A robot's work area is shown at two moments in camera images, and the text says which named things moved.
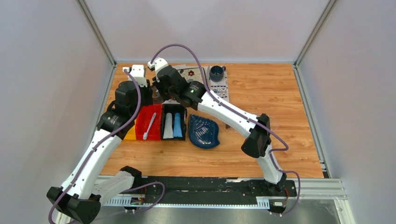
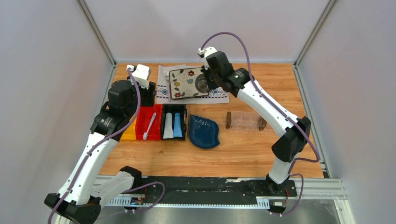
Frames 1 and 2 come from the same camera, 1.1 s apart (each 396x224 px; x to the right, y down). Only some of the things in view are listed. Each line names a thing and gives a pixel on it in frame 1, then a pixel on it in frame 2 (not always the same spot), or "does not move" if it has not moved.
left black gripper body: [146, 95] does not move
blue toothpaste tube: [177, 132] does not move
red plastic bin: [143, 118] does not move
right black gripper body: [167, 94] to [213, 78]
